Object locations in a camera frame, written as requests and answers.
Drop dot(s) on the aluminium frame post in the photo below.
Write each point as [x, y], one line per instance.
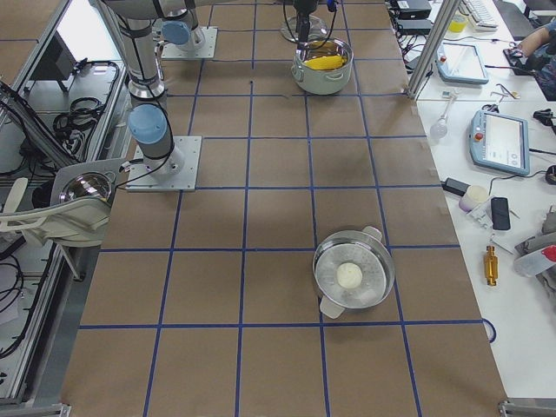
[443, 19]

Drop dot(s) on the black power adapter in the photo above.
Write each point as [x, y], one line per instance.
[454, 187]

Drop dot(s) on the near teach pendant tablet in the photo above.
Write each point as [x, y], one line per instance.
[499, 142]

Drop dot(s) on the black smartphone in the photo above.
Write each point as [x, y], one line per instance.
[500, 214]

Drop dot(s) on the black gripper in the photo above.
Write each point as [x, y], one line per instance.
[303, 6]

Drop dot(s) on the steel steamer pot with lid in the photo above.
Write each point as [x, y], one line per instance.
[353, 271]

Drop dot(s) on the glass pot lid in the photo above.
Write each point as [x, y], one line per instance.
[318, 29]

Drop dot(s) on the person forearm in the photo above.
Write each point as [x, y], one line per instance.
[536, 40]

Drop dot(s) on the purple white cup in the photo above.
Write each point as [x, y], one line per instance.
[473, 197]

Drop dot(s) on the far teach pendant tablet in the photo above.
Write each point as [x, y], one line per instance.
[461, 63]

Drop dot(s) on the gold metal fitting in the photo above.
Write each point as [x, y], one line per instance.
[491, 266]

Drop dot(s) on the grey-green cooking pot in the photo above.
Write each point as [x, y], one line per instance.
[322, 82]

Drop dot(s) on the yellow plastic corn cob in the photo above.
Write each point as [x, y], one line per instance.
[333, 62]

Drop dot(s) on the teach pendant tablet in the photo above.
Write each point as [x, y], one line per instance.
[461, 63]
[499, 142]

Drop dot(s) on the white dome camera mount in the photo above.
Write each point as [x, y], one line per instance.
[77, 223]

